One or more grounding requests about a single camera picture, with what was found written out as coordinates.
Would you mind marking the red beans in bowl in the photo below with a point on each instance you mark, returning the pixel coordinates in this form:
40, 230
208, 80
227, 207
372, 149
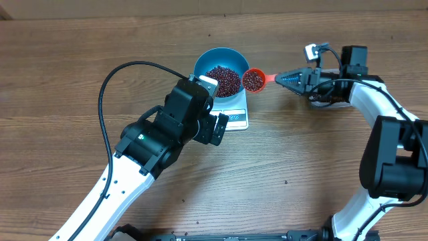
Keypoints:
228, 80

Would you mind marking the white kitchen scale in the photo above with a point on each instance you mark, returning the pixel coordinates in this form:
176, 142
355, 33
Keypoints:
235, 107

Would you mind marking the red beans in scoop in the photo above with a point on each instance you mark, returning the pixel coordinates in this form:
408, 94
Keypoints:
252, 81

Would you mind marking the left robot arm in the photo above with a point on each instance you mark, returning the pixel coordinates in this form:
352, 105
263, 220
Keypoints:
146, 148

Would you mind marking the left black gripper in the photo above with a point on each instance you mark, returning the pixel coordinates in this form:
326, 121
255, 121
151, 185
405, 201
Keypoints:
206, 134

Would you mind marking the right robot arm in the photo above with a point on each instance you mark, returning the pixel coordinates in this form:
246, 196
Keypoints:
393, 167

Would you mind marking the blue bowl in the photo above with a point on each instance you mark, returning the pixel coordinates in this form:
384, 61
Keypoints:
225, 57

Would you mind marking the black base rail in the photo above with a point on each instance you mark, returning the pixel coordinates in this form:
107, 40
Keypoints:
128, 232

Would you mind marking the orange measuring scoop blue handle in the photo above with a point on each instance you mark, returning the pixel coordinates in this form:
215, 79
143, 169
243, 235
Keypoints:
266, 78

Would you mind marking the clear plastic container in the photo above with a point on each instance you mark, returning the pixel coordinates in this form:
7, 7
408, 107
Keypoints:
331, 104

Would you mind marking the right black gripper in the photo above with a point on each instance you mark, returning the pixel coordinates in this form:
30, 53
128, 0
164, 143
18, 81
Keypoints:
308, 75

